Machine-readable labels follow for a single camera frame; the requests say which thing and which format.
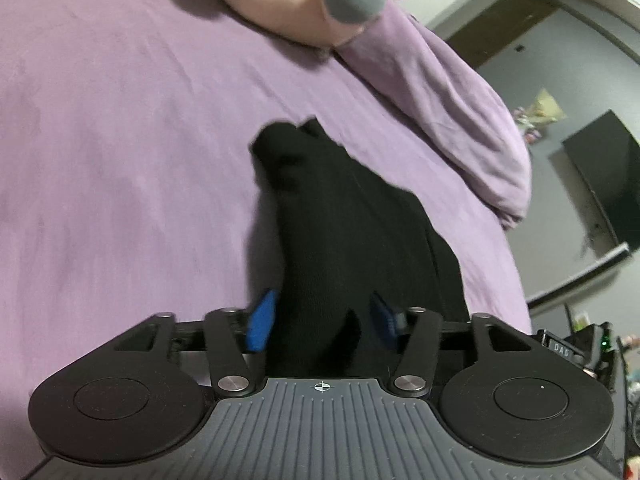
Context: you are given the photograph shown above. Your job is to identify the white wall shelf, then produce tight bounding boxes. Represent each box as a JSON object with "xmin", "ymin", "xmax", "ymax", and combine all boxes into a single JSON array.
[{"xmin": 526, "ymin": 242, "xmax": 632, "ymax": 312}]

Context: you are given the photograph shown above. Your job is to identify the purple bed sheet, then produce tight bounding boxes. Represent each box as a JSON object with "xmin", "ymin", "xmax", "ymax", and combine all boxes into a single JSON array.
[{"xmin": 0, "ymin": 0, "xmax": 534, "ymax": 480}]

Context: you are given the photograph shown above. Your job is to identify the black sock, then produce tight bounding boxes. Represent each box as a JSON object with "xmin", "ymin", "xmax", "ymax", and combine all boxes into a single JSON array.
[{"xmin": 248, "ymin": 117, "xmax": 471, "ymax": 379}]

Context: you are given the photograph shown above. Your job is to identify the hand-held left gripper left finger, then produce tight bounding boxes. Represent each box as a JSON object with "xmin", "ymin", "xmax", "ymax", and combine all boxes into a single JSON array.
[{"xmin": 114, "ymin": 288, "xmax": 280, "ymax": 397}]

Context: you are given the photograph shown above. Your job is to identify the purple pillow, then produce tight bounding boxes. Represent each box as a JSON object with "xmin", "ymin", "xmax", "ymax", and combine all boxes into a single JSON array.
[{"xmin": 334, "ymin": 7, "xmax": 532, "ymax": 232}]

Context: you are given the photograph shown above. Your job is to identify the pink plush toy grey feet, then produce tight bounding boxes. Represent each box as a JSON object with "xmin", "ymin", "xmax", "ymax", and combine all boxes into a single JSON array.
[{"xmin": 210, "ymin": 0, "xmax": 414, "ymax": 50}]

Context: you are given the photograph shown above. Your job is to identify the brown wooden door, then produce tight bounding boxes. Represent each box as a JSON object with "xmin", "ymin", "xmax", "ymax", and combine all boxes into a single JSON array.
[{"xmin": 446, "ymin": 0, "xmax": 558, "ymax": 70}]

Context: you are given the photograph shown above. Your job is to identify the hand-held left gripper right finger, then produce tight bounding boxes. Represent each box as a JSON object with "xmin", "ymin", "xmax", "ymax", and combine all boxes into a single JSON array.
[{"xmin": 369, "ymin": 293, "xmax": 535, "ymax": 398}]

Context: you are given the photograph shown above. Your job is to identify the wrapped flower bouquet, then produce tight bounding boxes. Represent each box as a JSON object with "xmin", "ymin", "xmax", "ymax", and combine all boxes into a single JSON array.
[{"xmin": 511, "ymin": 88, "xmax": 567, "ymax": 145}]

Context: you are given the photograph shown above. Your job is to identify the black television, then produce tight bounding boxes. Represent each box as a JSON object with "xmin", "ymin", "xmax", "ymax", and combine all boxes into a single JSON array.
[{"xmin": 562, "ymin": 109, "xmax": 640, "ymax": 252}]

